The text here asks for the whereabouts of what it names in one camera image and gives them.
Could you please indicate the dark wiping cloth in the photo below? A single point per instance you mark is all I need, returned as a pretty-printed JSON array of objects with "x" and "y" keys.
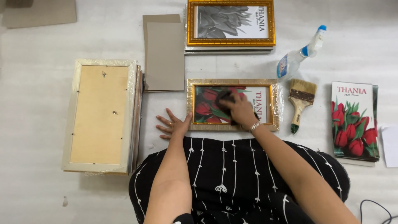
[{"x": 224, "y": 97}]

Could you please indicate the wooden paint brush green tip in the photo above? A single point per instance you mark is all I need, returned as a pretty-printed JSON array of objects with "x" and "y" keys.
[{"x": 301, "y": 96}]

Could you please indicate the clear spray bottle blue nozzle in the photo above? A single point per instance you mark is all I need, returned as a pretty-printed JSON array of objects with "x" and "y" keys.
[{"x": 292, "y": 62}]

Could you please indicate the white frame with wooden backing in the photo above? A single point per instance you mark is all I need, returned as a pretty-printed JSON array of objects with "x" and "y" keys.
[{"x": 99, "y": 115}]

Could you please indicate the stack of wrapped picture frames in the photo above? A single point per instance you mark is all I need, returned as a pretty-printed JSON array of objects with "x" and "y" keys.
[{"x": 137, "y": 124}]

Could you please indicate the gold frame with tulip print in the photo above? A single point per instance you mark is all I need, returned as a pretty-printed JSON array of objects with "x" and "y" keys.
[{"x": 230, "y": 82}]

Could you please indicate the black white patterned garment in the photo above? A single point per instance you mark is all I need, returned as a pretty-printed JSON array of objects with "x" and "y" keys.
[{"x": 230, "y": 180}]

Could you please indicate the person's left hand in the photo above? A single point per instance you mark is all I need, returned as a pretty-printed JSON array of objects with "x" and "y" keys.
[{"x": 178, "y": 127}]

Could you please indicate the silver picture frames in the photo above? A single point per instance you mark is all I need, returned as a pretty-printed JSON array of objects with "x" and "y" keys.
[{"x": 228, "y": 50}]

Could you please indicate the person's right fingers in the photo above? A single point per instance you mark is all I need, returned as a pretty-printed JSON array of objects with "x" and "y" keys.
[{"x": 230, "y": 100}]

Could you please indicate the brown cardboard piece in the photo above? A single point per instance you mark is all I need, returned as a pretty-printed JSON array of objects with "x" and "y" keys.
[{"x": 40, "y": 12}]

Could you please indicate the small plastic scrap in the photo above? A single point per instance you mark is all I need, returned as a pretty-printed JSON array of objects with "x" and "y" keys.
[{"x": 65, "y": 201}]

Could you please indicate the gold frame with grey print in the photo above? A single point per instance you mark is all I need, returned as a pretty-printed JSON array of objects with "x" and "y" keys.
[{"x": 230, "y": 21}]

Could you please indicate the white paper sheet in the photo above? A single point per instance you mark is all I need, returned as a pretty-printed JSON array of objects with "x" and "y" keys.
[{"x": 390, "y": 146}]

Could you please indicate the grey cardboard sheet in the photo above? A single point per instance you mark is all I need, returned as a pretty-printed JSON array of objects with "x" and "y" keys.
[
  {"x": 165, "y": 56},
  {"x": 160, "y": 18}
]

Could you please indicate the stack of tulip prints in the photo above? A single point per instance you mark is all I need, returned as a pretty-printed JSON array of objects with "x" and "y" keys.
[{"x": 353, "y": 124}]

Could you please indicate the person's right hand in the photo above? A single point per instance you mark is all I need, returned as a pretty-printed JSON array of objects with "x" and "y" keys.
[{"x": 242, "y": 110}]

